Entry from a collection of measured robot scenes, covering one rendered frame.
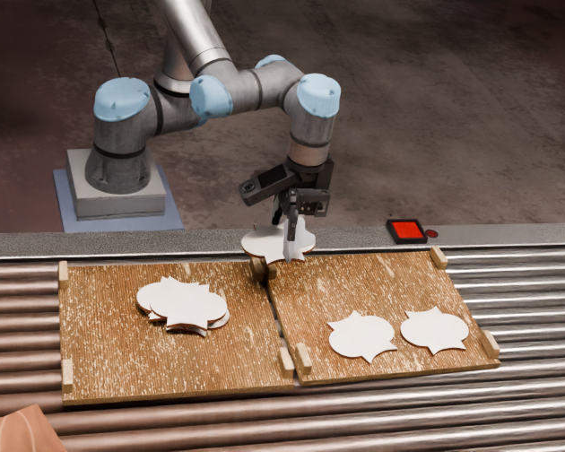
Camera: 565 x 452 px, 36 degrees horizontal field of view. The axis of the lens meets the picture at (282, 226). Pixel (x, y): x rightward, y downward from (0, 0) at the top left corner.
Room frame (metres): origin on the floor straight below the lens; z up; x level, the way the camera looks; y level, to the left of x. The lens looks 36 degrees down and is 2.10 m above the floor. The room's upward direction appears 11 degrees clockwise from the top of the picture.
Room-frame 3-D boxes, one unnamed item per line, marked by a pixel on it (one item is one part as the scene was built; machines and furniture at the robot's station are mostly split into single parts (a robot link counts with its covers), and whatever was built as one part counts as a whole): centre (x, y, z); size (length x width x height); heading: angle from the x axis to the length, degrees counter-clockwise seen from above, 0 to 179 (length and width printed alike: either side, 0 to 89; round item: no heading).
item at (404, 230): (1.66, -0.29, 0.92); 0.06 x 0.06 x 0.01; 19
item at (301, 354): (1.16, -0.08, 0.95); 0.06 x 0.02 x 0.03; 21
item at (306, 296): (1.35, -0.22, 0.93); 0.41 x 0.35 x 0.02; 111
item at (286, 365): (1.14, -0.05, 0.95); 0.06 x 0.02 x 0.03; 19
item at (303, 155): (1.36, -0.02, 1.28); 0.08 x 0.08 x 0.05
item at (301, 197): (1.36, -0.03, 1.20); 0.09 x 0.08 x 0.12; 110
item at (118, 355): (1.20, 0.18, 0.93); 0.41 x 0.35 x 0.02; 109
